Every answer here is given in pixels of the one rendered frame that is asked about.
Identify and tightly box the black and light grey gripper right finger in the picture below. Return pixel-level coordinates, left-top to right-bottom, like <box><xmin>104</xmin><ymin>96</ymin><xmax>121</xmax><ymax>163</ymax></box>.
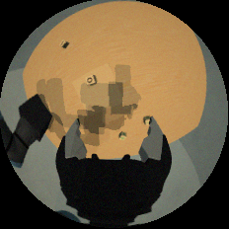
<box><xmin>138</xmin><ymin>116</ymin><xmax>172</xmax><ymax>193</ymax></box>

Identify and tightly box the tan square mat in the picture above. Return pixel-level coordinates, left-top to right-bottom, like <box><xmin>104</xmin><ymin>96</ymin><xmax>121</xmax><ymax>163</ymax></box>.
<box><xmin>72</xmin><ymin>63</ymin><xmax>123</xmax><ymax>115</ymax></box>

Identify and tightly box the beige letter block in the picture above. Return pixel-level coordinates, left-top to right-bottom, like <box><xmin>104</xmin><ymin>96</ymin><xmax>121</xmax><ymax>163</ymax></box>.
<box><xmin>118</xmin><ymin>132</ymin><xmax>126</xmax><ymax>140</ymax></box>
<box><xmin>85</xmin><ymin>75</ymin><xmax>97</xmax><ymax>85</ymax></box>
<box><xmin>143</xmin><ymin>116</ymin><xmax>150</xmax><ymax>125</ymax></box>
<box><xmin>60</xmin><ymin>40</ymin><xmax>69</xmax><ymax>48</ymax></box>

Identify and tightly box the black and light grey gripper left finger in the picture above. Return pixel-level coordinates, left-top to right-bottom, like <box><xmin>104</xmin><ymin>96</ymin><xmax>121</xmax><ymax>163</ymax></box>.
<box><xmin>55</xmin><ymin>118</ymin><xmax>87</xmax><ymax>188</ymax></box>

